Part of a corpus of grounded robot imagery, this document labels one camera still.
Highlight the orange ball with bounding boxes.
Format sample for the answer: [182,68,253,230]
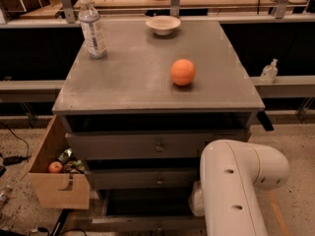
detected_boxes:
[170,59,196,87]

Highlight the black power adapter with cable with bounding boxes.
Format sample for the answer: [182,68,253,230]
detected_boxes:
[0,121,31,166]

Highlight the red apple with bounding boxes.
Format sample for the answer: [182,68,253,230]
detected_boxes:
[48,161,63,173]

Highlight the clear plastic water bottle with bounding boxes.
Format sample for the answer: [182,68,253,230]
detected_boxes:
[78,0,106,58]

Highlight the grey bottom drawer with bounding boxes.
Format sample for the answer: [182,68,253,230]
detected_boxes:
[92,188,206,231]

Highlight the white ceramic bowl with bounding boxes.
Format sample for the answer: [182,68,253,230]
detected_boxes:
[146,16,181,36]

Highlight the grey middle drawer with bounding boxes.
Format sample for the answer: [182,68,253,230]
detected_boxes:
[86,167,199,190]

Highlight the green snack packets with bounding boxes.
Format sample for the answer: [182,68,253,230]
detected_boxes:
[57,148,86,174]

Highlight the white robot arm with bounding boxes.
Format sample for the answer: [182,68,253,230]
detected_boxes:
[189,140,289,236]

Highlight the grey drawer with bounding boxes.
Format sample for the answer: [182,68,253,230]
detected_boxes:
[86,167,199,190]
[65,130,250,160]
[92,188,206,231]

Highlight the grey top drawer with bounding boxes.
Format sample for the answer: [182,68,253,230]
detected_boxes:
[65,130,250,160]

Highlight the clear sanitizer pump bottle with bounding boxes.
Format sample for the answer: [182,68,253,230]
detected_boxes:
[260,59,278,84]

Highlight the wooden box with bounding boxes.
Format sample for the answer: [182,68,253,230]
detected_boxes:
[28,116,90,209]

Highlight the grey drawer cabinet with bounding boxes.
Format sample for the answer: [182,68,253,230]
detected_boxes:
[51,18,266,233]

